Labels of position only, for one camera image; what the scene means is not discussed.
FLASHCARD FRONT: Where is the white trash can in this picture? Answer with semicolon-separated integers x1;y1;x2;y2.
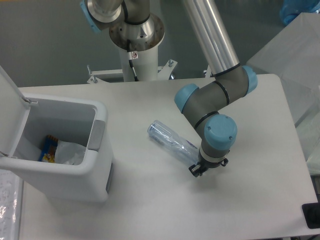
0;70;113;202

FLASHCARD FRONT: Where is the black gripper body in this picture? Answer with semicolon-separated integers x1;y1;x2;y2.
197;158;229;175

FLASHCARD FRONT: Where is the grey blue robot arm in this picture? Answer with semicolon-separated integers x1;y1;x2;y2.
80;0;258;177

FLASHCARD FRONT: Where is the transparent plastic sheet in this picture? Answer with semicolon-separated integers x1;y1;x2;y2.
0;169;23;240

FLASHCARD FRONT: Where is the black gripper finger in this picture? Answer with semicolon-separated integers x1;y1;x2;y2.
188;164;200;176

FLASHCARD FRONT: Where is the black device at table corner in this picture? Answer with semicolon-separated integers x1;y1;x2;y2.
302;202;320;229

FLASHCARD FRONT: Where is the crushed clear plastic bottle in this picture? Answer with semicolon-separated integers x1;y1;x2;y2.
147;120;199;167

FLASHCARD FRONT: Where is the black cable on pedestal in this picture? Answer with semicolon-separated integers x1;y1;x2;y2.
126;39;140;82

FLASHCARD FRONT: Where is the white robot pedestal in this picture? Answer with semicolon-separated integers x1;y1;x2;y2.
87;13;178;84

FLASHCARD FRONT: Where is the blue snack packet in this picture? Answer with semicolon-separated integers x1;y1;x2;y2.
38;135;59;163

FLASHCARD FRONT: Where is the clear plastic wrapper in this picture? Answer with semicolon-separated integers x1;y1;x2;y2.
54;140;86;166

